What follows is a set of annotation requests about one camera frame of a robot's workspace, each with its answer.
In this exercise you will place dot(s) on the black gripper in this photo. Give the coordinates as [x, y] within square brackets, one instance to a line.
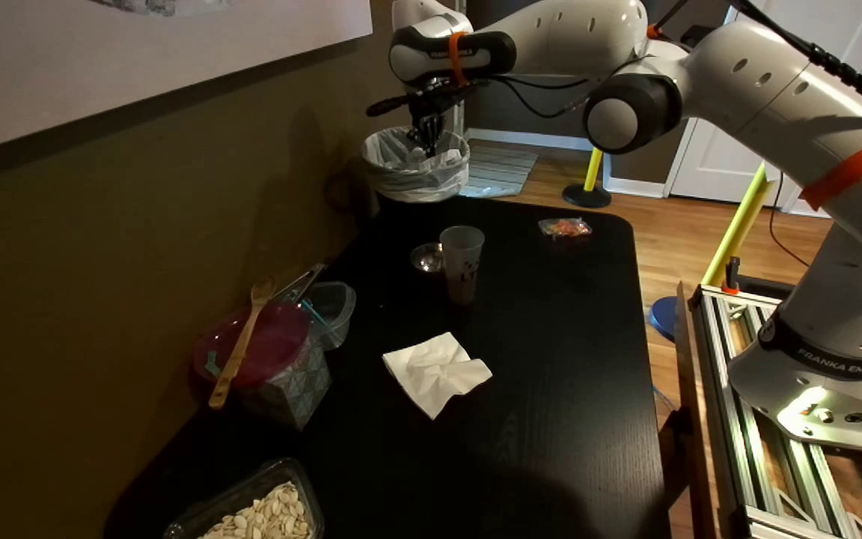
[430, 111]

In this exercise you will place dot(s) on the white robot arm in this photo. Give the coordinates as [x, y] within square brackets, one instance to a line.
[776, 94]

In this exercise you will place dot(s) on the bin with grey liner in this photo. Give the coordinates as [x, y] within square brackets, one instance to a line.
[409, 175]

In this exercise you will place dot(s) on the grey floor mat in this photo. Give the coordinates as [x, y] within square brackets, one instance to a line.
[497, 171]

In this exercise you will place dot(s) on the clear plastic cup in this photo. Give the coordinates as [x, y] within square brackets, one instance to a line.
[461, 253]

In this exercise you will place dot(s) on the small colourful candy wrapper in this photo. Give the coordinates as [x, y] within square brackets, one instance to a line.
[565, 228]

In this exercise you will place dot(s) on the small clear plastic container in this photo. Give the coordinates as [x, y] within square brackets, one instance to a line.
[330, 310]

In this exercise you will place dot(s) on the wooden fork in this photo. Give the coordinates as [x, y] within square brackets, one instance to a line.
[232, 367]

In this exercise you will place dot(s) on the white crumpled napkin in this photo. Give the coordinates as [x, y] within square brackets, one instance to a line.
[437, 368]

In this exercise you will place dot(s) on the patterned tissue box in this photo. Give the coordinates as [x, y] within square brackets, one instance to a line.
[294, 394]

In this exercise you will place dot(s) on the blue round object on floor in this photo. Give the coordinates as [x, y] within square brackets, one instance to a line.
[665, 319]

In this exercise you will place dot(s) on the yellow stand pole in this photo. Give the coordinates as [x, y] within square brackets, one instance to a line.
[734, 235]

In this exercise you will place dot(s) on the black tray of popcorn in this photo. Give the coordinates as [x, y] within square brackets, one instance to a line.
[274, 500]

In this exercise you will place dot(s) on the white framed wall picture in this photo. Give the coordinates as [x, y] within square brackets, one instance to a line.
[75, 57]

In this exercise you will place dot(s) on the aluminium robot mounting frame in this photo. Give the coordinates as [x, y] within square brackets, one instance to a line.
[749, 476]

